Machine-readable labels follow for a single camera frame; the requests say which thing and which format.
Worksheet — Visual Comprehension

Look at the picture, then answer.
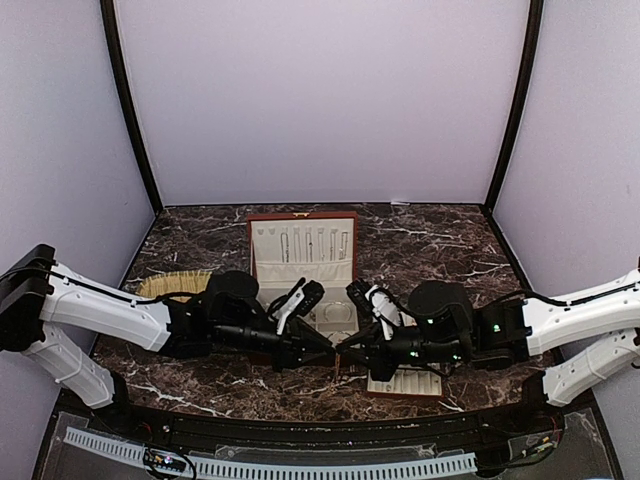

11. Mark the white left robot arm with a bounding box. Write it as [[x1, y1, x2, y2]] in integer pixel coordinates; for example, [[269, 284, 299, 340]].
[[1, 244, 334, 436]]

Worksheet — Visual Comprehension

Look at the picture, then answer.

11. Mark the black frame post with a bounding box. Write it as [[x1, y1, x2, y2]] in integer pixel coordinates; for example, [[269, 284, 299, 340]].
[[483, 0, 544, 217], [99, 0, 164, 215]]

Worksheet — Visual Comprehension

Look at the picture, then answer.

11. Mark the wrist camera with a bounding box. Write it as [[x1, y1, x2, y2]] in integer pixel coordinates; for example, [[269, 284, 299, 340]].
[[205, 269, 326, 336], [347, 278, 474, 341]]

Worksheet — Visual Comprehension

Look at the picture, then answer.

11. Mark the white slotted cable duct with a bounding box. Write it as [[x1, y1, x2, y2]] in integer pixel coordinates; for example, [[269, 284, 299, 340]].
[[64, 427, 478, 479]]

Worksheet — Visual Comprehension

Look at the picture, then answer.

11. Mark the black right frame post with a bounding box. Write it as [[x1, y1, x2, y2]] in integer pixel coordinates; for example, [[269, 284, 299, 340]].
[[483, 0, 544, 217]]

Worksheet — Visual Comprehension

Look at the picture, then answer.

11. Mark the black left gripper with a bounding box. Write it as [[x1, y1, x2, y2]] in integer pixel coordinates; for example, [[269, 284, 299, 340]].
[[212, 316, 336, 374]]

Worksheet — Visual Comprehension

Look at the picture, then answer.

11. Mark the woven bamboo tray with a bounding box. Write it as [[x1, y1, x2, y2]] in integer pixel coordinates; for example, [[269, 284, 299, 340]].
[[136, 270, 211, 298]]

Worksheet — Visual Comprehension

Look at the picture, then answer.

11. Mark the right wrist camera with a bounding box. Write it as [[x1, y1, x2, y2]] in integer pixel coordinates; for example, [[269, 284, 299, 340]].
[[347, 278, 474, 341]]

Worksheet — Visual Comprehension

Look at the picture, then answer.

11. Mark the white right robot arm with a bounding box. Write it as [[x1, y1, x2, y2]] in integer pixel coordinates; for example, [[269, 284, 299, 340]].
[[336, 269, 639, 434]]

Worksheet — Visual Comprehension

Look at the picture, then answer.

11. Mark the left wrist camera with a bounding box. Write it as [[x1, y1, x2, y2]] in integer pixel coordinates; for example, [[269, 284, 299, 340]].
[[205, 269, 326, 336]]

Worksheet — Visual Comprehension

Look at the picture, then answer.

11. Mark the red wooden jewelry box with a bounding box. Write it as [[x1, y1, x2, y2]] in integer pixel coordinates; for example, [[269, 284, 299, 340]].
[[247, 211, 359, 345]]

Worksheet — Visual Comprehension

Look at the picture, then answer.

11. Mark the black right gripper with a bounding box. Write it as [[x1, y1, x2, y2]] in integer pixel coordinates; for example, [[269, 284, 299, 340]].
[[336, 320, 468, 382]]

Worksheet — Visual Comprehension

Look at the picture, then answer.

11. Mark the black left frame post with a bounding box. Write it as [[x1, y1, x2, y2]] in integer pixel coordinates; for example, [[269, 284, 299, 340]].
[[99, 0, 164, 215]]

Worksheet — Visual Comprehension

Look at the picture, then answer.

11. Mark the brown jewelry display tray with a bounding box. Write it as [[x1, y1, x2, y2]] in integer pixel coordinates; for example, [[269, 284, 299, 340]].
[[366, 368, 443, 398]]

